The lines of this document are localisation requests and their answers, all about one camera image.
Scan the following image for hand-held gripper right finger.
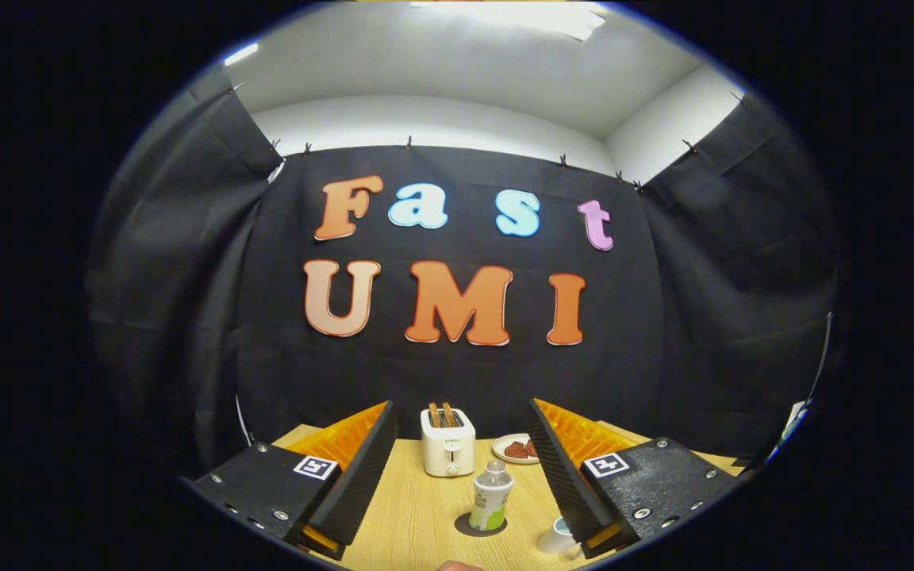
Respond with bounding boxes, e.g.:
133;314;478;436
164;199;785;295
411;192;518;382
526;398;743;561

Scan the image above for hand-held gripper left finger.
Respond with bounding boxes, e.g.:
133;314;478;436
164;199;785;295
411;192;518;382
183;400;399;561

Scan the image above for white cup with blue inside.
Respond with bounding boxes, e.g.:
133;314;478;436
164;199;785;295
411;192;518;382
536;517;582;554

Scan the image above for white green juice bottle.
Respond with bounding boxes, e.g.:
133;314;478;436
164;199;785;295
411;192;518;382
469;460;515;532

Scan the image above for dark brown round coaster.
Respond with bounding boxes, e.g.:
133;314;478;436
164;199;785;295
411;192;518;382
455;512;508;538

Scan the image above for wooden table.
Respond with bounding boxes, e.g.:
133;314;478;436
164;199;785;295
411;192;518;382
271;420;743;571

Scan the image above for small cream plate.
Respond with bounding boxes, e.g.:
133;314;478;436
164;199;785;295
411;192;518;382
492;433;541;465

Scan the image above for white toaster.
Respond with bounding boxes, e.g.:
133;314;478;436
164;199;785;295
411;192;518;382
421;407;477;477

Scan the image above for large ceiling light panel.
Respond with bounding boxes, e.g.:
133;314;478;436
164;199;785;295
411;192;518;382
409;0;609;40

